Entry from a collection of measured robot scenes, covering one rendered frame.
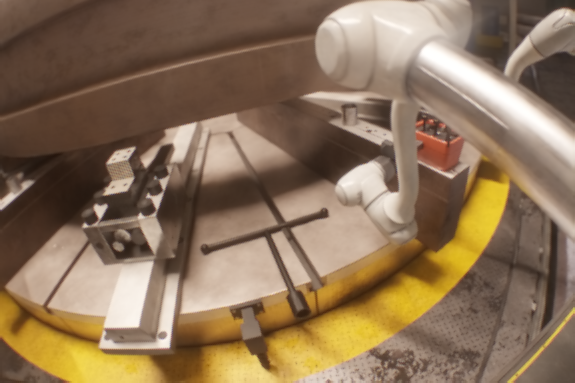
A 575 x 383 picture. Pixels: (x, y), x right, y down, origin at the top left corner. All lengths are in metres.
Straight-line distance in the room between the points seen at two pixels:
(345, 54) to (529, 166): 0.27
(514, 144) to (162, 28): 1.39
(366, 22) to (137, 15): 1.22
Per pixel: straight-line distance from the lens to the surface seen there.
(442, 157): 1.15
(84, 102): 1.54
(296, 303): 1.15
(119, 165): 1.34
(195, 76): 1.35
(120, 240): 1.34
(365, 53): 0.43
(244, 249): 1.45
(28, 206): 2.15
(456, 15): 0.58
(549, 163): 0.35
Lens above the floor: 1.29
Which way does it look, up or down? 29 degrees down
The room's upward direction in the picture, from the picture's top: 9 degrees counter-clockwise
